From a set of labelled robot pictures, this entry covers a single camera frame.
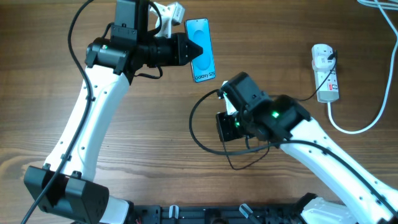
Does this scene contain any black USB charging cable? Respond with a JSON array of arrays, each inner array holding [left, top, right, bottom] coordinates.
[[222, 49, 340, 171]]

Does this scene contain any white USB charger plug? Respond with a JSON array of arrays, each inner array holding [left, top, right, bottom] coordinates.
[[312, 54, 335, 72]]

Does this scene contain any blue Galaxy smartphone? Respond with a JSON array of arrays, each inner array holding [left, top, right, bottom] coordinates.
[[184, 17, 217, 84]]

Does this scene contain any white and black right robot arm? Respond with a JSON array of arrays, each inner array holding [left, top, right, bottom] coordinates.
[[217, 72, 397, 223]]

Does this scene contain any white power strip cord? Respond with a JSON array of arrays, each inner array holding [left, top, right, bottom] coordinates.
[[326, 0, 398, 135]]

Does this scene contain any white power strip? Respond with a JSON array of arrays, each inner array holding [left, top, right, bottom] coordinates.
[[312, 44, 340, 103]]

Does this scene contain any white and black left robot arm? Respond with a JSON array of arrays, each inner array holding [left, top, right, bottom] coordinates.
[[24, 0, 203, 223]]

